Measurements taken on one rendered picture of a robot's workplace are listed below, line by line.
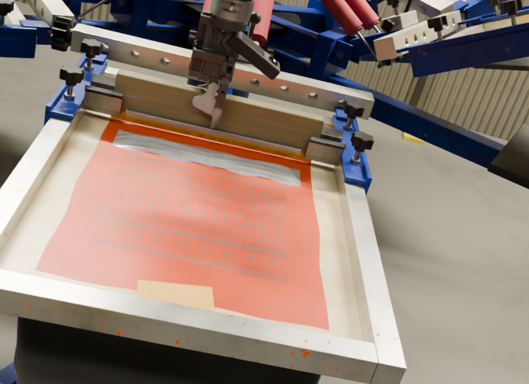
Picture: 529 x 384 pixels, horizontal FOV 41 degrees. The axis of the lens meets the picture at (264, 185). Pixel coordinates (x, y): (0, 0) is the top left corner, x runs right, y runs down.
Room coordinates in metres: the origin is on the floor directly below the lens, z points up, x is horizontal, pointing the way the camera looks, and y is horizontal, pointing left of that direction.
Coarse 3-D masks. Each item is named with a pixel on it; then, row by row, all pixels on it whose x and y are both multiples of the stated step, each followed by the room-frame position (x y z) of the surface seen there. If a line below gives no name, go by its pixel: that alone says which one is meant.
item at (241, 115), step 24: (120, 72) 1.24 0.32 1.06; (144, 96) 1.24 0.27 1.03; (168, 96) 1.24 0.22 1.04; (192, 96) 1.25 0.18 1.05; (216, 96) 1.26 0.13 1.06; (192, 120) 1.25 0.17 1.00; (240, 120) 1.26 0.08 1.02; (264, 120) 1.27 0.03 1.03; (288, 120) 1.27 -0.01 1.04; (312, 120) 1.28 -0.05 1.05
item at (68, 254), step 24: (120, 120) 1.25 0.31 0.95; (192, 144) 1.24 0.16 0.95; (96, 168) 1.05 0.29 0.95; (72, 192) 0.95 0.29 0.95; (96, 192) 0.97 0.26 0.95; (72, 216) 0.89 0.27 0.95; (96, 216) 0.91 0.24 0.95; (72, 240) 0.83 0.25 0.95; (48, 264) 0.76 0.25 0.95; (72, 264) 0.78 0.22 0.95; (96, 264) 0.79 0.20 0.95; (120, 264) 0.81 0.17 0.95; (144, 264) 0.82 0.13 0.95; (168, 264) 0.84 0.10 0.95
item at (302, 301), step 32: (288, 160) 1.29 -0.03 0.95; (288, 192) 1.15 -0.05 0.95; (288, 224) 1.04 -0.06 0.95; (288, 256) 0.94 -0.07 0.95; (224, 288) 0.82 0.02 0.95; (256, 288) 0.84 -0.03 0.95; (288, 288) 0.86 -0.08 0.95; (320, 288) 0.88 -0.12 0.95; (288, 320) 0.79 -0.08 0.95; (320, 320) 0.81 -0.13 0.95
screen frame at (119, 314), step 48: (48, 144) 1.02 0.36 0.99; (0, 192) 0.85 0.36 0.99; (0, 240) 0.75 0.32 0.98; (0, 288) 0.65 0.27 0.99; (48, 288) 0.67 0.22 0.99; (96, 288) 0.70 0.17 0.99; (384, 288) 0.88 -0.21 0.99; (144, 336) 0.67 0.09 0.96; (192, 336) 0.68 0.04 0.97; (240, 336) 0.69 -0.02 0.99; (288, 336) 0.71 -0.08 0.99; (336, 336) 0.74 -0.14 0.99; (384, 336) 0.76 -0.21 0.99
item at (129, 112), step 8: (128, 112) 1.22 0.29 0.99; (136, 112) 1.23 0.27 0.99; (144, 112) 1.24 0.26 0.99; (152, 120) 1.23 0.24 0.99; (160, 120) 1.23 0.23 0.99; (168, 120) 1.23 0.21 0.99; (176, 120) 1.24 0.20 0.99; (184, 120) 1.25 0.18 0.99; (192, 128) 1.24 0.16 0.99; (200, 128) 1.24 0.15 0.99; (208, 128) 1.24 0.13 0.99; (216, 128) 1.25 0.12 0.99; (224, 136) 1.24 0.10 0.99; (232, 136) 1.25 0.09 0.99; (240, 136) 1.25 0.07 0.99; (248, 136) 1.26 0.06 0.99; (256, 144) 1.25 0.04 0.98; (264, 144) 1.25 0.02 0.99; (272, 144) 1.26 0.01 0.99; (280, 144) 1.26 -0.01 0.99; (288, 144) 1.27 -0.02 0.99; (296, 152) 1.26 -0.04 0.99
